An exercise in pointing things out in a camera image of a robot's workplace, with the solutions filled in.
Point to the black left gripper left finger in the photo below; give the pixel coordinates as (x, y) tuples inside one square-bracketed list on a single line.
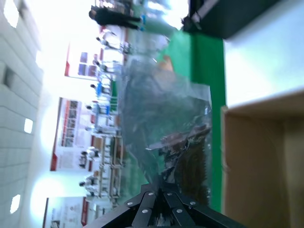
[(135, 209)]

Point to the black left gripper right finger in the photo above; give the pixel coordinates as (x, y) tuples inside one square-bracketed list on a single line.
[(190, 211)]

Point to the green graphics card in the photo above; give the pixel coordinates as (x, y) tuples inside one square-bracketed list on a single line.
[(190, 161)]

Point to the grey antistatic plastic bag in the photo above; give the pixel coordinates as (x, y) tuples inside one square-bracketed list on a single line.
[(154, 107)]

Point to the brown cardboard box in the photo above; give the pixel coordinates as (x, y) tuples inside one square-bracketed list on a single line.
[(256, 154)]

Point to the standing person in black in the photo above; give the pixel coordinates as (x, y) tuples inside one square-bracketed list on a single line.
[(111, 17)]

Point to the black slotted container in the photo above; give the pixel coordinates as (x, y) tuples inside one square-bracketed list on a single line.
[(225, 16)]

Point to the ceiling light panel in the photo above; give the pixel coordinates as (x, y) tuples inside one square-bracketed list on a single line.
[(10, 12), (28, 126), (15, 203)]

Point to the green cloth covered table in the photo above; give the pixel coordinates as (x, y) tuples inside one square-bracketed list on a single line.
[(209, 66)]

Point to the metal frame workbench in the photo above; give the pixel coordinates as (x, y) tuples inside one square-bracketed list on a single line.
[(114, 164)]

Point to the white red wall poster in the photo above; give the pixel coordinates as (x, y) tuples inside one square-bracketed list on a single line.
[(69, 133), (64, 213), (80, 61)]

